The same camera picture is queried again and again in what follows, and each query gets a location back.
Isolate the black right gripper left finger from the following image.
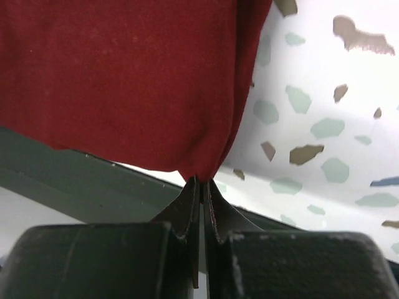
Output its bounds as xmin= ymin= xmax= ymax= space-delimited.
xmin=1 ymin=178 xmax=200 ymax=298

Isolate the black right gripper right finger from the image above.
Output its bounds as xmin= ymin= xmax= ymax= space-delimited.
xmin=202 ymin=181 xmax=398 ymax=298

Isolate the dark red t shirt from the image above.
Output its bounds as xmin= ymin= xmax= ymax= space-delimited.
xmin=1 ymin=1 xmax=271 ymax=181

